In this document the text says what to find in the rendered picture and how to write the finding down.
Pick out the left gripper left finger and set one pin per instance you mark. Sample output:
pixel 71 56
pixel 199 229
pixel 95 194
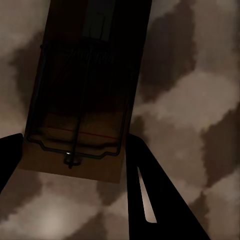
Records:
pixel 10 156

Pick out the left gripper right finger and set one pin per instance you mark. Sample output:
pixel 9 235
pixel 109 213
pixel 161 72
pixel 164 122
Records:
pixel 175 220

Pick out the mousetrap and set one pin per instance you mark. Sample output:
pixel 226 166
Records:
pixel 85 88

